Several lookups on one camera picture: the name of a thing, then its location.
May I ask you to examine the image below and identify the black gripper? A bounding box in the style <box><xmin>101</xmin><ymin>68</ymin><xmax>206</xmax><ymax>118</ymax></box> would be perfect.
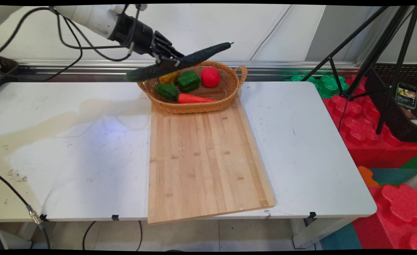
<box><xmin>108</xmin><ymin>13</ymin><xmax>185</xmax><ymax>70</ymax></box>

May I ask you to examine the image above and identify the dark green toy cucumber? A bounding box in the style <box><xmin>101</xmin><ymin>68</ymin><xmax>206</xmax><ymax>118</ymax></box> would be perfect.
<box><xmin>124</xmin><ymin>42</ymin><xmax>234</xmax><ymax>83</ymax></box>

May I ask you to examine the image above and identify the yellow toy bell pepper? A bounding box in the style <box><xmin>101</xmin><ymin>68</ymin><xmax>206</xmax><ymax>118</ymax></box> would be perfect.
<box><xmin>158</xmin><ymin>72</ymin><xmax>181</xmax><ymax>85</ymax></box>

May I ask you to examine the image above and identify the green toy bell pepper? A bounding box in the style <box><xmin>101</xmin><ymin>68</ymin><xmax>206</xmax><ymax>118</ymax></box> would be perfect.
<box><xmin>177</xmin><ymin>70</ymin><xmax>201</xmax><ymax>92</ymax></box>

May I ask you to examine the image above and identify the small green pepper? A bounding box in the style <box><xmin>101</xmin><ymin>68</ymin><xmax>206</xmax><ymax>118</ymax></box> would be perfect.
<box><xmin>155</xmin><ymin>82</ymin><xmax>179</xmax><ymax>101</ymax></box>

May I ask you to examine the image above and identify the red toy tomato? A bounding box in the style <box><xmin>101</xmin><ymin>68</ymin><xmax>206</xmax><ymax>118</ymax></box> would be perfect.
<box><xmin>201</xmin><ymin>67</ymin><xmax>221</xmax><ymax>88</ymax></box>

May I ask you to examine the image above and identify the orange-red toy carrot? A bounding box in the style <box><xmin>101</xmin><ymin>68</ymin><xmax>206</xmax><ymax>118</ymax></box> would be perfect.
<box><xmin>178</xmin><ymin>93</ymin><xmax>217</xmax><ymax>104</ymax></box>

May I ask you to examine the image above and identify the bamboo cutting board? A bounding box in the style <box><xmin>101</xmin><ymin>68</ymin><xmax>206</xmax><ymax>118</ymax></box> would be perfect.
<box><xmin>147</xmin><ymin>95</ymin><xmax>276</xmax><ymax>225</ymax></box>

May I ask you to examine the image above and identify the green foam block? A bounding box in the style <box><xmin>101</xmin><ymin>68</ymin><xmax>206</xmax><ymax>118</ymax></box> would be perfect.
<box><xmin>289</xmin><ymin>74</ymin><xmax>350</xmax><ymax>99</ymax></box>

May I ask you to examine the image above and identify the large red foam block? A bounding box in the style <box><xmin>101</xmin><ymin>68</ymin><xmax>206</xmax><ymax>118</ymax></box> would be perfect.
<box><xmin>322</xmin><ymin>75</ymin><xmax>417</xmax><ymax>169</ymax></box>

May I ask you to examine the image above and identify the white table leg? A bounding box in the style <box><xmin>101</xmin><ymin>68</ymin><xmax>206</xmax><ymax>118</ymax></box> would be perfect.
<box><xmin>289</xmin><ymin>217</ymin><xmax>355</xmax><ymax>249</ymax></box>

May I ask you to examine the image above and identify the black wicker basket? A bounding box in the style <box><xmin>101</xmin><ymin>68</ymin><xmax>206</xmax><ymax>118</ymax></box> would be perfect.
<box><xmin>364</xmin><ymin>64</ymin><xmax>417</xmax><ymax>143</ymax></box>

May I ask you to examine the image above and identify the orange foam piece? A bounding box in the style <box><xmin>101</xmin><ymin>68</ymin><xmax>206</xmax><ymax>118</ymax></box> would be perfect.
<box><xmin>358</xmin><ymin>166</ymin><xmax>380</xmax><ymax>188</ymax></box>

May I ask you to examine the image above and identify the smartphone with lit screen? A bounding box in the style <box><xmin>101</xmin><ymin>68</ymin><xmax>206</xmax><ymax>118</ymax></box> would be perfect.
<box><xmin>395</xmin><ymin>83</ymin><xmax>417</xmax><ymax>109</ymax></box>

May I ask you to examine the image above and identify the teal foam mat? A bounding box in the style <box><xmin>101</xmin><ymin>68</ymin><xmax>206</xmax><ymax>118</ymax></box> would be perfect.
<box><xmin>320</xmin><ymin>222</ymin><xmax>363</xmax><ymax>250</ymax></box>

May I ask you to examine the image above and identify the red foam block with knobs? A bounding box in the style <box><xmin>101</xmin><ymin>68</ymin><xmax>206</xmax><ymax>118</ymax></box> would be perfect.
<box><xmin>352</xmin><ymin>184</ymin><xmax>417</xmax><ymax>250</ymax></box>

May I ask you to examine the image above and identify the woven wicker basket with handles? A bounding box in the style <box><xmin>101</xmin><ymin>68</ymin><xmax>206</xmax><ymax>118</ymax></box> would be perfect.
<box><xmin>137</xmin><ymin>61</ymin><xmax>248</xmax><ymax>114</ymax></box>

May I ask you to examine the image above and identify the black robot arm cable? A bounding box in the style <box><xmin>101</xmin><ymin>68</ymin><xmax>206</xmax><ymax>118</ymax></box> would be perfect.
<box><xmin>0</xmin><ymin>4</ymin><xmax>148</xmax><ymax>83</ymax></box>

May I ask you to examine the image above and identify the aluminium wall rail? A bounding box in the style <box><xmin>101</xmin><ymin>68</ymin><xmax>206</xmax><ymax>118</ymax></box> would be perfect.
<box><xmin>0</xmin><ymin>59</ymin><xmax>359</xmax><ymax>83</ymax></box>

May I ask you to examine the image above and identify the black looped cable under table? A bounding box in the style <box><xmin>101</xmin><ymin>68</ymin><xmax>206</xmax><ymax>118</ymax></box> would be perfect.
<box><xmin>82</xmin><ymin>220</ymin><xmax>143</xmax><ymax>251</ymax></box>

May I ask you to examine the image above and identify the black camera tripod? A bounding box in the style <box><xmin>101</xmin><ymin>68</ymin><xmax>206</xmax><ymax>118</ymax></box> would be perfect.
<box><xmin>301</xmin><ymin>5</ymin><xmax>417</xmax><ymax>135</ymax></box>

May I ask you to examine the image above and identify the black cable with metal connector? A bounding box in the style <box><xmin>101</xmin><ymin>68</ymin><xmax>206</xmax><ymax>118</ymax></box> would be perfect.
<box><xmin>0</xmin><ymin>171</ymin><xmax>51</xmax><ymax>250</ymax></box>

